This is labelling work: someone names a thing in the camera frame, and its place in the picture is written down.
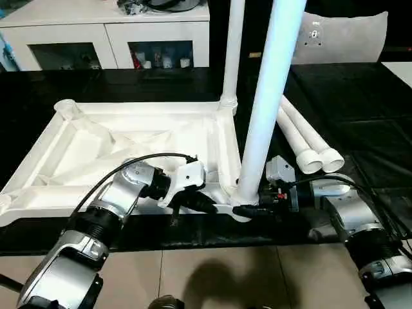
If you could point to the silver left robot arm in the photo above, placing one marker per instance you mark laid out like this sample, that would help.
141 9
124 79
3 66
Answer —
119 199

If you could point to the black mat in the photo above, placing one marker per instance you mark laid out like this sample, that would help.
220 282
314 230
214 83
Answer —
370 112

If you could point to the small white jar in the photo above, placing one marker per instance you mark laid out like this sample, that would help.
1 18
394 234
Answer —
184 62
147 64

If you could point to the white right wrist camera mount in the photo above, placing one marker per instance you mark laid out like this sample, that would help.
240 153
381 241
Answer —
278 167

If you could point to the white flat panel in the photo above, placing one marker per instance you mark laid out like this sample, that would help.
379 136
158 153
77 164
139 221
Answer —
399 71

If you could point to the white cabinet with glass doors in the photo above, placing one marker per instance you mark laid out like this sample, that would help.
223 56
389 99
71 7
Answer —
96 32

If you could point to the black metal frame bar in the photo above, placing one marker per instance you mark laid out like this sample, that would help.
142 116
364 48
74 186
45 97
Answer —
11 283

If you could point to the grey bag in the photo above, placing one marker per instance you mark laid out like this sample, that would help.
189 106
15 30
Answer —
174 3

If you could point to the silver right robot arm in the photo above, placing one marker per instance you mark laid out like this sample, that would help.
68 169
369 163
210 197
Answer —
357 215

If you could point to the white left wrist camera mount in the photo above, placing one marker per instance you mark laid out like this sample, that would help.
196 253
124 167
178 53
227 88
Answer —
190 174

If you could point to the white plastic table leg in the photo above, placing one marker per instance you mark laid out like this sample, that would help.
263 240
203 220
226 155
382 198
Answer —
231 48
313 132
299 138
270 80

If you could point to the grey cushion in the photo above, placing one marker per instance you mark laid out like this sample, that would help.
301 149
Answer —
347 42

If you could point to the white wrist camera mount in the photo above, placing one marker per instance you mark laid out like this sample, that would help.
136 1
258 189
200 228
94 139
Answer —
278 167
190 174

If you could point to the white plastic table top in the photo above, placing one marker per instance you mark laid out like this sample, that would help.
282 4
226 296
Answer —
96 145

